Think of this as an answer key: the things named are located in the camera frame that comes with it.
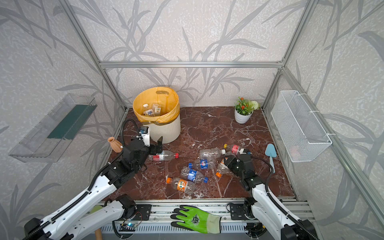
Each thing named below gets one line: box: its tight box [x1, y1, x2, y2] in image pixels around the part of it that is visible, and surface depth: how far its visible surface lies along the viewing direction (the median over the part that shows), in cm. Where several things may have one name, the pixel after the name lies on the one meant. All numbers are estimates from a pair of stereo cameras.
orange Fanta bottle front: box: [166, 176, 196, 193], surface depth 82 cm
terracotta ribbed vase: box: [107, 136, 123, 153], surface depth 91 cm
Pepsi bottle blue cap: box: [188, 158, 217, 171], surface depth 88 cm
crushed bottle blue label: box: [180, 166, 205, 184], surface depth 84 cm
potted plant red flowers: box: [234, 97, 260, 124], surface depth 104 cm
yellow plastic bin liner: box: [133, 87, 180, 125], surface depth 94 cm
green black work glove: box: [170, 205, 222, 234], surface depth 72 cm
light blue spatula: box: [264, 143, 277, 174], surface depth 98 cm
